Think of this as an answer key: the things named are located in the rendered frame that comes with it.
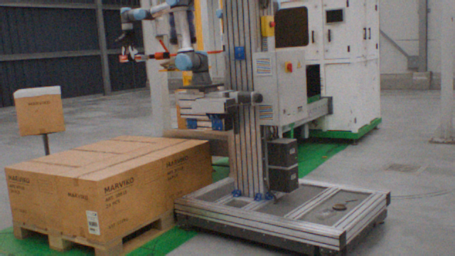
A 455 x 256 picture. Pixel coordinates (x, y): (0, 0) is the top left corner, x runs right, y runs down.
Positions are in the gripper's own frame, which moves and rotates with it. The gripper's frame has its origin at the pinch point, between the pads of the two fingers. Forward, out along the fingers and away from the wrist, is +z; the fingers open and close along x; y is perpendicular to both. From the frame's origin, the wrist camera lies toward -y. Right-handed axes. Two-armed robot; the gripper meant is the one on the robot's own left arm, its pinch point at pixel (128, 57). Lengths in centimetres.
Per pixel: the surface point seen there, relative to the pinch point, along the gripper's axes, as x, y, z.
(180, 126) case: 19, 67, 63
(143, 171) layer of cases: -28, -19, 76
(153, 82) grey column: 111, 123, 29
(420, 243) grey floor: -184, 61, 125
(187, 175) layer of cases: -23, 26, 92
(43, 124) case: 133, 2, 55
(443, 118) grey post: -134, 359, 97
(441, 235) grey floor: -192, 79, 125
